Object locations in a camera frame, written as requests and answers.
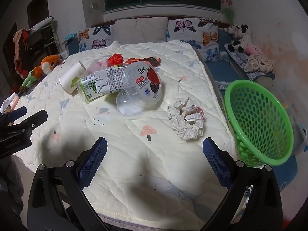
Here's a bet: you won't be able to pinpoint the wooden headboard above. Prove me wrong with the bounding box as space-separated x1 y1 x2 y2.
91 16 231 29

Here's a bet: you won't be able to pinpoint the butterfly print pillow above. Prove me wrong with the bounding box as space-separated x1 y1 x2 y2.
166 18 220 63
78 24 115 52

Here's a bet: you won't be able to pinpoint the black white cow plush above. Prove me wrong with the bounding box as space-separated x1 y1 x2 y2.
227 24 252 53

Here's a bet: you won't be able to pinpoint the grey white plush toy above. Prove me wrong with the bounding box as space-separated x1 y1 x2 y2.
224 25 240 39

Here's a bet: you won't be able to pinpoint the pink white packet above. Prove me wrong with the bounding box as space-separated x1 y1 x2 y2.
0 93 22 112

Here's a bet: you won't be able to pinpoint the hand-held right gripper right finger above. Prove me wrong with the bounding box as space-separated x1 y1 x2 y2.
203 137 283 231

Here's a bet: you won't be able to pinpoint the red hanging clothes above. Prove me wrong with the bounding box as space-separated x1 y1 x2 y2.
12 29 30 79

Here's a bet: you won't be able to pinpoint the blue bed sheet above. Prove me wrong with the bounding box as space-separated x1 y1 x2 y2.
203 29 243 94

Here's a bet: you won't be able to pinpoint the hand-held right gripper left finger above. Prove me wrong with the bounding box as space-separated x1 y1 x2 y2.
27 137 111 231

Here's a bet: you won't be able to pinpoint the grey pillow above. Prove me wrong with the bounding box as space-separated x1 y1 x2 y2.
113 17 169 45

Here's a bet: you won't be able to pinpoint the white green milk carton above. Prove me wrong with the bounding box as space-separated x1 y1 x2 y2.
76 66 128 104

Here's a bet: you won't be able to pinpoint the colourful pinwheel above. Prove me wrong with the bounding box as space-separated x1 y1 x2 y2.
218 0 235 18

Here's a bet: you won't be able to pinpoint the red mesh net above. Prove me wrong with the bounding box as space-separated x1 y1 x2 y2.
107 54 126 66

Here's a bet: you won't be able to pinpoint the clear plastic container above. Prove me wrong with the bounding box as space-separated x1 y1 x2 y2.
116 88 148 117

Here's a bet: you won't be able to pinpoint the white printed quilt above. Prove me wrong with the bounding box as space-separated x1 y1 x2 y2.
7 40 241 229

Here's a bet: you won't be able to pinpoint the metal shelf rack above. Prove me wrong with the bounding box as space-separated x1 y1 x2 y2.
26 17 60 56

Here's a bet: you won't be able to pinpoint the orange snack wrapper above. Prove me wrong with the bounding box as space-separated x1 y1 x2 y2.
125 56 161 66

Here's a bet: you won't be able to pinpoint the orange plush toy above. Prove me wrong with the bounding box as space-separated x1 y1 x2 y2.
22 55 62 90

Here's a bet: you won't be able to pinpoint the green plastic basket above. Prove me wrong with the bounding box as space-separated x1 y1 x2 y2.
224 79 294 167

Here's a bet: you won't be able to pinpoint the pink plush toy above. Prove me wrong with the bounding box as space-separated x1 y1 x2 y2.
245 44 261 54

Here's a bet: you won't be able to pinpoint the white paper cup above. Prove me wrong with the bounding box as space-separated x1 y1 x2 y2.
59 61 86 94

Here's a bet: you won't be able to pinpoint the dark wooden door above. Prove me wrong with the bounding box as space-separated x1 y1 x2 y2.
26 0 49 29

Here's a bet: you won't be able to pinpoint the pink snack packet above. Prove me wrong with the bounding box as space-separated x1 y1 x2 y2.
90 60 109 74

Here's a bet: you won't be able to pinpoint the white paper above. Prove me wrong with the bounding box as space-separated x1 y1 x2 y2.
167 97 206 141

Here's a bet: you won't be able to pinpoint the spotted beige cloth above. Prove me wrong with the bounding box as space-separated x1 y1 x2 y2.
244 53 276 73

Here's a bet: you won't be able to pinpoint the berry label yogurt cup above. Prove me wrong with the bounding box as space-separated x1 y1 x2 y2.
123 61 163 105

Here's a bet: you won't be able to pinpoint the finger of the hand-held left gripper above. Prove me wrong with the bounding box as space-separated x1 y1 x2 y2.
12 110 48 137
0 106 27 126

